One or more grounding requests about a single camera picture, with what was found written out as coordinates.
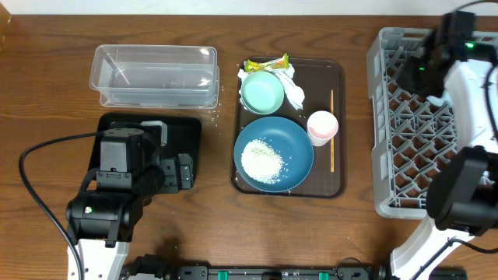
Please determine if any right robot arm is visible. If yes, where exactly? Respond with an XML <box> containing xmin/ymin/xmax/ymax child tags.
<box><xmin>386</xmin><ymin>9</ymin><xmax>497</xmax><ymax>279</ymax></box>

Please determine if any clear plastic bin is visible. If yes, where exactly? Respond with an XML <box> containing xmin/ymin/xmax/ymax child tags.
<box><xmin>89</xmin><ymin>44</ymin><xmax>220</xmax><ymax>109</ymax></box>

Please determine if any mint green bowl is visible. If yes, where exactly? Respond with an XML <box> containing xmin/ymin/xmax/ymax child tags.
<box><xmin>240</xmin><ymin>72</ymin><xmax>285</xmax><ymax>115</ymax></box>

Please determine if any wooden chopstick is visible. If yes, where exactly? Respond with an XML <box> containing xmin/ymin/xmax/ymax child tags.
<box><xmin>330</xmin><ymin>89</ymin><xmax>335</xmax><ymax>173</ymax></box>

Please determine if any white rice pile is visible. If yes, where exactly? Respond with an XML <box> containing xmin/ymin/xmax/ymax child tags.
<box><xmin>241</xmin><ymin>139</ymin><xmax>284</xmax><ymax>184</ymax></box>

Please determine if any black plastic bin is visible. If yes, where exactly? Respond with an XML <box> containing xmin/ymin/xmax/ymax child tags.
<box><xmin>97</xmin><ymin>112</ymin><xmax>202</xmax><ymax>180</ymax></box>

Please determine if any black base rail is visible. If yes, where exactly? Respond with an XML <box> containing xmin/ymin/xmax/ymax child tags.
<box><xmin>117</xmin><ymin>254</ymin><xmax>393</xmax><ymax>280</ymax></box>

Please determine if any crumpled white napkin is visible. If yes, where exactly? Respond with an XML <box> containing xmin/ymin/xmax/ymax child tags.
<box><xmin>237</xmin><ymin>68</ymin><xmax>305</xmax><ymax>110</ymax></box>

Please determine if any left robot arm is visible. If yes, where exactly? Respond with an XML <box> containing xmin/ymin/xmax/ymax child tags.
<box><xmin>66</xmin><ymin>121</ymin><xmax>194</xmax><ymax>279</ymax></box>

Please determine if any yellow green snack wrapper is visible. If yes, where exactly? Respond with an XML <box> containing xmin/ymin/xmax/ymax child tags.
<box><xmin>244</xmin><ymin>53</ymin><xmax>289</xmax><ymax>72</ymax></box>

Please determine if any dark brown serving tray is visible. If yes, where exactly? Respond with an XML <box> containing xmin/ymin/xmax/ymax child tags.
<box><xmin>230</xmin><ymin>58</ymin><xmax>347</xmax><ymax>199</ymax></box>

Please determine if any pink cup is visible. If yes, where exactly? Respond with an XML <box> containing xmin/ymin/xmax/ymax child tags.
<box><xmin>307</xmin><ymin>110</ymin><xmax>338</xmax><ymax>146</ymax></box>

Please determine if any dark blue plate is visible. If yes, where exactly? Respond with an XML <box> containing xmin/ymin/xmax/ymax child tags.
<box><xmin>233</xmin><ymin>117</ymin><xmax>314</xmax><ymax>193</ymax></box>

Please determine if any grey dishwasher rack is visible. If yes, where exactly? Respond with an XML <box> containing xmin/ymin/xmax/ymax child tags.
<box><xmin>366</xmin><ymin>27</ymin><xmax>497</xmax><ymax>219</ymax></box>

